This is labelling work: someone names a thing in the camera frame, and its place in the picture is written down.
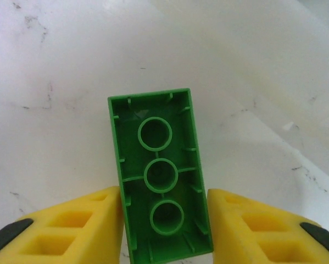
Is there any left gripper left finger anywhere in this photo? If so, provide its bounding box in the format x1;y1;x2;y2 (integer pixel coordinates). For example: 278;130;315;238
0;186;126;264

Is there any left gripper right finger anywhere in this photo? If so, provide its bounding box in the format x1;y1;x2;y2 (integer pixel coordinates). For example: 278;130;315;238
207;188;329;264

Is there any green long lego brick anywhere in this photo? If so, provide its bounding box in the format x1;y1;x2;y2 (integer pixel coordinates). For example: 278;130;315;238
107;87;214;264

